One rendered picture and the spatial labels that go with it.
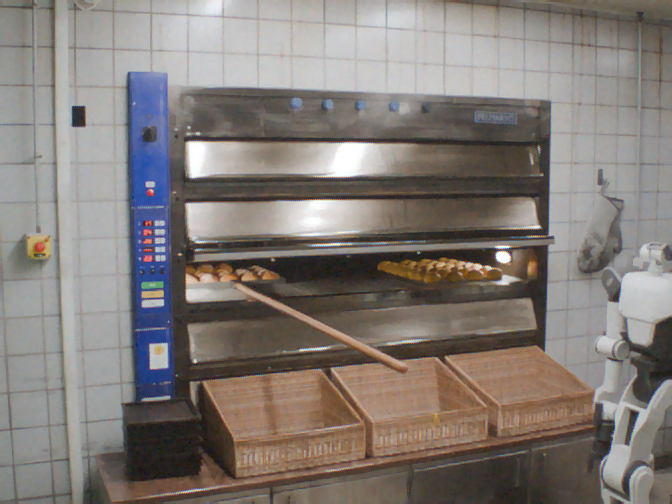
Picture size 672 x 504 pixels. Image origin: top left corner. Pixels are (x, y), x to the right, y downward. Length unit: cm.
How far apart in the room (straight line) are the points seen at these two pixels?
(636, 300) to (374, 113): 145
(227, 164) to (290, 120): 35
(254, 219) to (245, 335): 51
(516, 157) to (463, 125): 34
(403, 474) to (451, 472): 23
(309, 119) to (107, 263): 107
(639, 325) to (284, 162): 162
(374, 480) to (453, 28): 210
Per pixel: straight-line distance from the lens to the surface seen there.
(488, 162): 407
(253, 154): 356
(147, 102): 343
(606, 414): 345
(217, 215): 353
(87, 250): 343
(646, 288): 314
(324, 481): 332
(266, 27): 362
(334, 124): 370
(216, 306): 356
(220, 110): 354
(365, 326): 383
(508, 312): 422
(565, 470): 394
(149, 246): 343
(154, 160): 342
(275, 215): 360
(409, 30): 390
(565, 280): 440
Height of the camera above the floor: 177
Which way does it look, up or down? 6 degrees down
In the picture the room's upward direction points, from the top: straight up
